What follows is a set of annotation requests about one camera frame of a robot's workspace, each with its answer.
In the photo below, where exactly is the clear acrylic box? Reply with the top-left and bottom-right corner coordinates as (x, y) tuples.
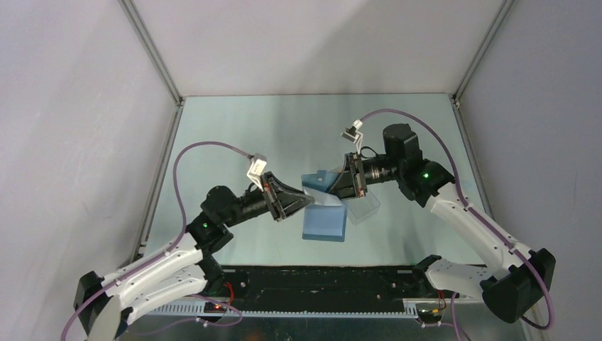
(346, 192), (381, 225)

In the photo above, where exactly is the blue card holder wallet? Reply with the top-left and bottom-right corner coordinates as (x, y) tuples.
(301, 170), (347, 242)

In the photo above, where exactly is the aluminium frame rail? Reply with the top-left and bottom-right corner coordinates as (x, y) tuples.
(449, 0), (517, 217)
(119, 1), (183, 260)

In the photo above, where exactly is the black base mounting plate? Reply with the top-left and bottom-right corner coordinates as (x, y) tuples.
(200, 266), (440, 314)

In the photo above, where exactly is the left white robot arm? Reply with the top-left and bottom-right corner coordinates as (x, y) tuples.
(73, 154), (314, 340)

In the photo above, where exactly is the left aluminium frame rail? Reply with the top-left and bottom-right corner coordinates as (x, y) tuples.
(119, 1), (183, 260)

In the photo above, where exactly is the right aluminium frame rail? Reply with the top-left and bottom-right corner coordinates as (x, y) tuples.
(449, 0), (517, 217)

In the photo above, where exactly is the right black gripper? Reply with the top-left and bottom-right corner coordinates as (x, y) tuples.
(323, 153), (402, 203)

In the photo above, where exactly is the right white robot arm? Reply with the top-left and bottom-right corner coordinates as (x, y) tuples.
(327, 120), (556, 323)

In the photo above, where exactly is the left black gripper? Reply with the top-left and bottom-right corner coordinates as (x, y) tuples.
(223, 171), (314, 227)

